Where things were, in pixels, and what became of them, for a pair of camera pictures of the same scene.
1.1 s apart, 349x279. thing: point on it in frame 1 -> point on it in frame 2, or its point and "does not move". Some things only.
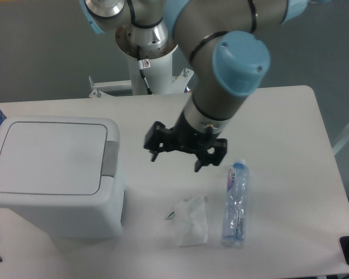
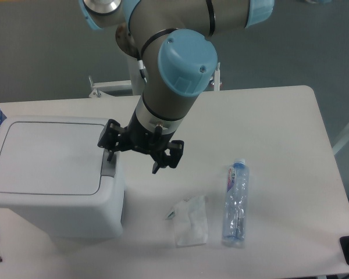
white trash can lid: x=52 y=158 does not move
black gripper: x=159 y=138 -> x=153 y=145
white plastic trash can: x=63 y=174 does not move
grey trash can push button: x=110 y=158 does not move
